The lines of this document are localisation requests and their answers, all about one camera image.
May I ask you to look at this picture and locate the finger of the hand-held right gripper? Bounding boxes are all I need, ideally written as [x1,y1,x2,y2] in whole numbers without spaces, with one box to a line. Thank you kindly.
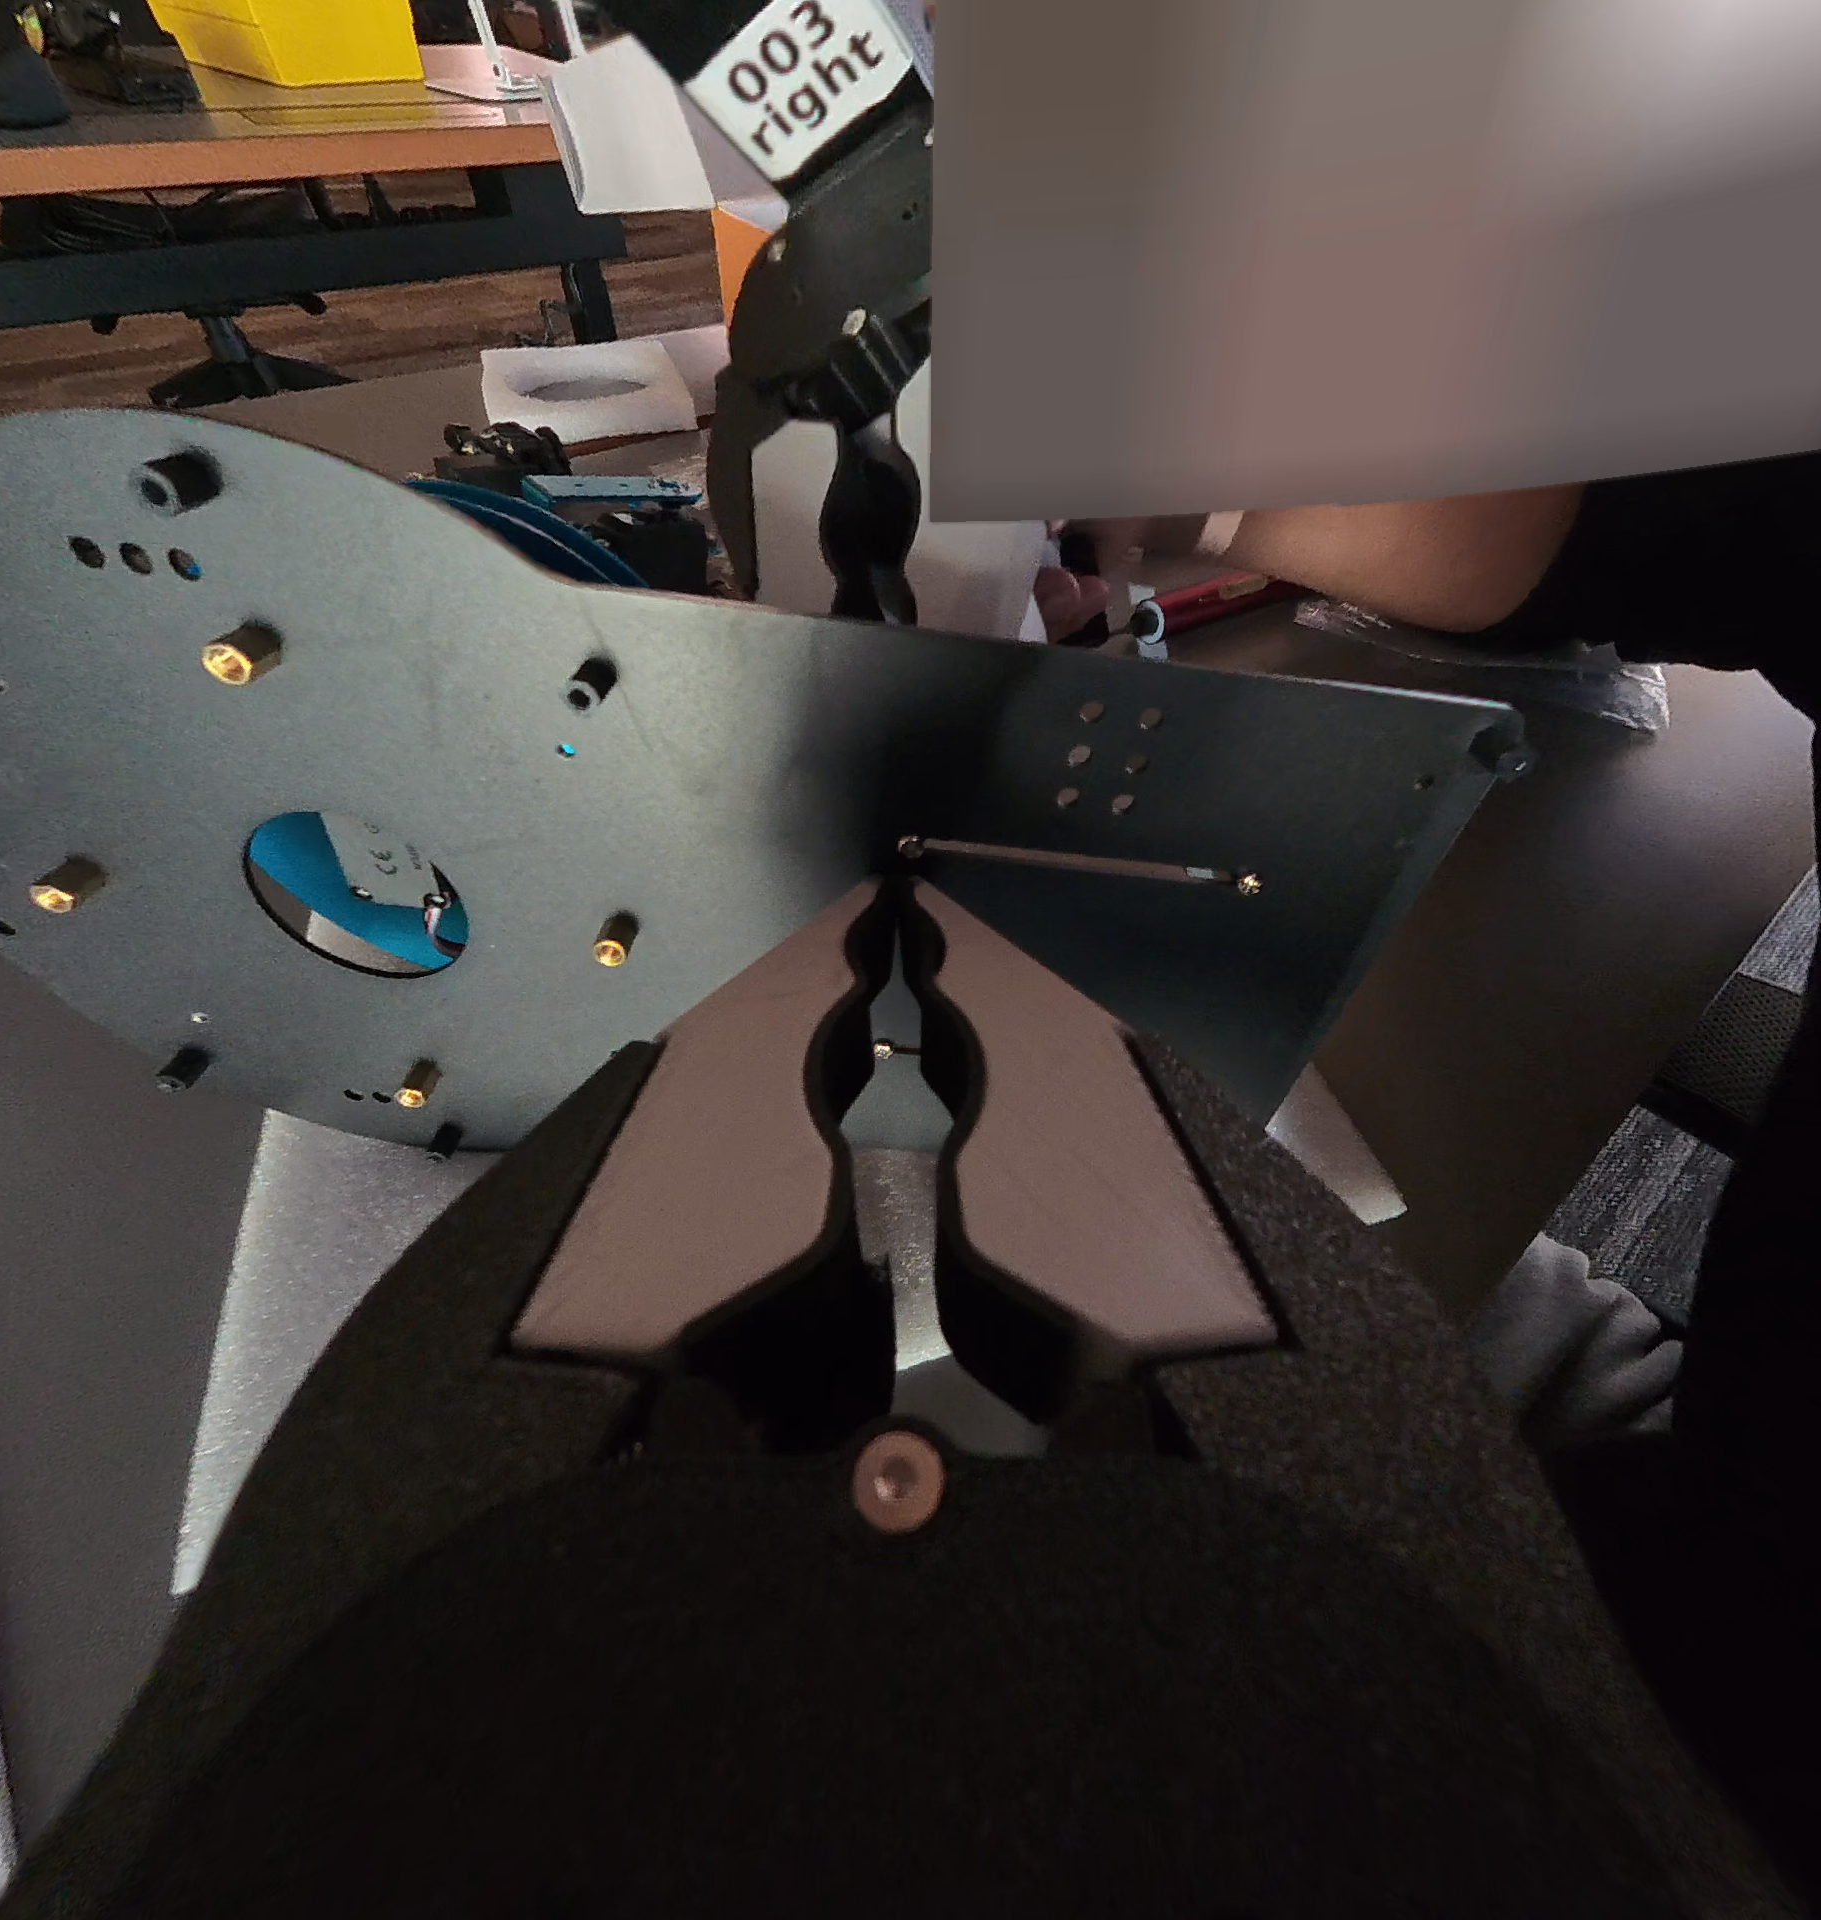
[752,420,874,620]
[868,427,1054,645]

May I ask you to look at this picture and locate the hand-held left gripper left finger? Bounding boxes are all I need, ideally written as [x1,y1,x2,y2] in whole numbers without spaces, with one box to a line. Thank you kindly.
[508,877,895,1360]

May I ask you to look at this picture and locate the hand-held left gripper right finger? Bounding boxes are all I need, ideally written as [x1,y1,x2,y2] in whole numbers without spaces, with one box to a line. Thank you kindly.
[905,877,1282,1357]

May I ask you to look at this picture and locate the clear bag with screws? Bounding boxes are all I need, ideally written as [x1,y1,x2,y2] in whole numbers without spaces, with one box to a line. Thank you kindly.
[1292,592,1669,738]

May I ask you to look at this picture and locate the person's right forearm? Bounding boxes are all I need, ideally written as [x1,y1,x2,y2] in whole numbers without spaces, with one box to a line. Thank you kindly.
[1232,486,1587,633]

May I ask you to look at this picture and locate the person's right hand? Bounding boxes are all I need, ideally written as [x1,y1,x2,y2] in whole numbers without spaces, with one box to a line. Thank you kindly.
[1032,559,1114,649]

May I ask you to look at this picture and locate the red electric screwdriver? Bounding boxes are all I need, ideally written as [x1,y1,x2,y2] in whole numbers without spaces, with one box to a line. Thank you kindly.
[1127,575,1286,650]

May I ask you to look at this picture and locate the white foam packing insert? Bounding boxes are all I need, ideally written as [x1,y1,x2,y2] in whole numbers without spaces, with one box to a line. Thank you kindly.
[479,337,703,441]

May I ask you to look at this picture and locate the white foam sheet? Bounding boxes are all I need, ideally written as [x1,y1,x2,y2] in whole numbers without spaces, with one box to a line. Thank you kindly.
[172,1057,1407,1601]

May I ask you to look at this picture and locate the person's grey pants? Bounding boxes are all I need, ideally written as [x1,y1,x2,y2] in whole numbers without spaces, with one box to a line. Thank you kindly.
[1465,1236,1684,1451]

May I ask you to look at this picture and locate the black swivel chair base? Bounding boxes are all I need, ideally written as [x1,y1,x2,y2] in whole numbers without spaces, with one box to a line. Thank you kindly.
[92,292,348,411]

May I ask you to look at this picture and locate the yellow box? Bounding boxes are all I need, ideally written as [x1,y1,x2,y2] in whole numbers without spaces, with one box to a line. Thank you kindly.
[148,0,428,84]

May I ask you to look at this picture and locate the brown wooden table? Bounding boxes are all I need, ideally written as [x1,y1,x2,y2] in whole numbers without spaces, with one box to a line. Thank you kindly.
[0,36,733,341]

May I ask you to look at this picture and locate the black office chair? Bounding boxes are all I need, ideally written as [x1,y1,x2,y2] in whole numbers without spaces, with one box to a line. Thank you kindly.
[1644,960,1813,1143]

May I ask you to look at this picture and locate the person's black clothing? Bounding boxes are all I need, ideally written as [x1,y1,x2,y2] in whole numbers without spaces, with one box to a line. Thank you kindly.
[1494,451,1821,1920]

